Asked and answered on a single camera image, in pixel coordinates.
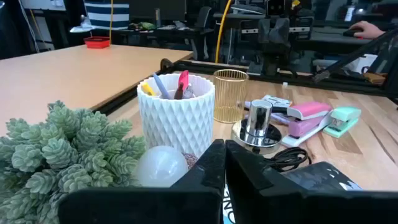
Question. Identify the green artificial potted plant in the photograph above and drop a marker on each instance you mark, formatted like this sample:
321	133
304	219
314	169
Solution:
62	149

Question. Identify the black office chair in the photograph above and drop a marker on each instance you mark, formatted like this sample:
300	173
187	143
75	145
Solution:
203	21

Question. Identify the red plastic box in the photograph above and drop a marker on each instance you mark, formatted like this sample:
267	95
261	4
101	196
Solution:
97	42

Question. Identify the red marker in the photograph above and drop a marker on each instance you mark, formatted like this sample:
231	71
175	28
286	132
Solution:
183	79

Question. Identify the dark brown marker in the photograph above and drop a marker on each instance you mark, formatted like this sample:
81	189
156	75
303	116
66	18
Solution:
179	92

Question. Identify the person's hand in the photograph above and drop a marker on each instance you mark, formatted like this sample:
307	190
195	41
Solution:
368	30

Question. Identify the white round lightbulb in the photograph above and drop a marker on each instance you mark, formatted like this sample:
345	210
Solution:
161	166

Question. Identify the black aluminium frame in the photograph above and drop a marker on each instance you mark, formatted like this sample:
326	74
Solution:
342	82

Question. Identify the pink stapler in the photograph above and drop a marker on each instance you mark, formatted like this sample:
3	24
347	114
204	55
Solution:
306	119

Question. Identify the white staples card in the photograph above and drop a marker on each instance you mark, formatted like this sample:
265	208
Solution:
276	101

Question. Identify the yellow highlighter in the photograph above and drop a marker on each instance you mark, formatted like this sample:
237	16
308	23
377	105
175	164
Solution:
147	89

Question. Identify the clear glass cup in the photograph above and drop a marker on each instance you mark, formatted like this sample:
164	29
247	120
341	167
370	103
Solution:
230	96

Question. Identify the small speckled ball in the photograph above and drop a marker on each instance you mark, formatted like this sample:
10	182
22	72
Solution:
190	159

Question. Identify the black computer mouse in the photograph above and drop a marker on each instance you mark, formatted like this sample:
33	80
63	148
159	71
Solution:
352	32

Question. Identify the clear-capped pen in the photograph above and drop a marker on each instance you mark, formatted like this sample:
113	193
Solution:
188	92

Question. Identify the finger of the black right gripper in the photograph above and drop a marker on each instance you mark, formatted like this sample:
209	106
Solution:
264	31
281	31

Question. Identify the blue white striped panel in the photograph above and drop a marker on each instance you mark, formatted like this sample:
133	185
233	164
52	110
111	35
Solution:
107	15

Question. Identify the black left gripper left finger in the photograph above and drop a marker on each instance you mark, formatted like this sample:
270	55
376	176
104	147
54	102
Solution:
186	202

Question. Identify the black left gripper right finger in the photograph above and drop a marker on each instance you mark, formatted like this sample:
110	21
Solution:
280	205

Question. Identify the white textured pen cup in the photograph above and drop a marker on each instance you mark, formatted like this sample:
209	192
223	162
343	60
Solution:
177	124

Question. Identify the tan wooden desk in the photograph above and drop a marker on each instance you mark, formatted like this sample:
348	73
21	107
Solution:
77	71

